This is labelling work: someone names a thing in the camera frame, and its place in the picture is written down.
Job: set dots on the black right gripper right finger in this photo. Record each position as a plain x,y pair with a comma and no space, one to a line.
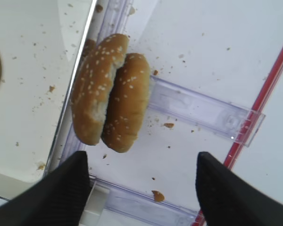
227,200

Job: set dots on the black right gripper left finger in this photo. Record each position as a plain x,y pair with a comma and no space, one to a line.
57,200

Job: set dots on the clear holder under meat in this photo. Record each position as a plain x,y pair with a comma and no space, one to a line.
122,206

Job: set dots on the clear holder under buns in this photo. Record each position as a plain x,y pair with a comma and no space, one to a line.
233,122

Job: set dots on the sesame bun half near tray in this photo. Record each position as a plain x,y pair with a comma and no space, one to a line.
93,85

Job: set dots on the sesame bun half outer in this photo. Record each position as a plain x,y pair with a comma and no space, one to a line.
127,104

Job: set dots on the metal baking tray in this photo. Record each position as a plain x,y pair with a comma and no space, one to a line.
40,45

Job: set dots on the clear rail beside tray right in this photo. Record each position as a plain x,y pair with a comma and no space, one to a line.
106,18

